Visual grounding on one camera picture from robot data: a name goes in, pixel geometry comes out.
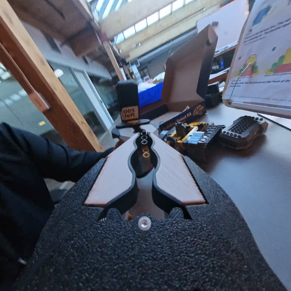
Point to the colourful kit leaflet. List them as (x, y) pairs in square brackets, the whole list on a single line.
[(186, 108)]

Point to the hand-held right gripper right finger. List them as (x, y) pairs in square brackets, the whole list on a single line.
[(177, 181)]

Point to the printed instruction sheet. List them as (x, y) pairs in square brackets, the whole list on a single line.
[(261, 56)]

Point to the brown cardboard box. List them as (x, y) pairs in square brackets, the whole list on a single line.
[(184, 79)]

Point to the yellow block frame assembly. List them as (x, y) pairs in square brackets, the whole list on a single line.
[(145, 156)]

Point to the black device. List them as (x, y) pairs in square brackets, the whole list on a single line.
[(213, 95)]

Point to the person's dark clothed body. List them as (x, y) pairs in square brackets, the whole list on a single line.
[(20, 216)]

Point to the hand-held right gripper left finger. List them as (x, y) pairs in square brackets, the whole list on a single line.
[(113, 181)]

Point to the black yellow toy block vehicle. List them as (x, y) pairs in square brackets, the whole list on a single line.
[(195, 138)]

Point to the grey desk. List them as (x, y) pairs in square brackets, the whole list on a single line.
[(250, 170)]

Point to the dark grey studded block shell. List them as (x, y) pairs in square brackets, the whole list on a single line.
[(243, 131)]

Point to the instruction sheet on stand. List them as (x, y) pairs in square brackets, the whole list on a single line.
[(250, 109)]

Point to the person's left forearm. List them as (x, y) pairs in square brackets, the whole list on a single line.
[(56, 156)]

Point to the blue storage bin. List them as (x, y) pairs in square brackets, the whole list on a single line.
[(150, 95)]

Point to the black office chair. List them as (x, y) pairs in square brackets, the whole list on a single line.
[(58, 195)]

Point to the wooden table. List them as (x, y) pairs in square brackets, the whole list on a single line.
[(45, 91)]

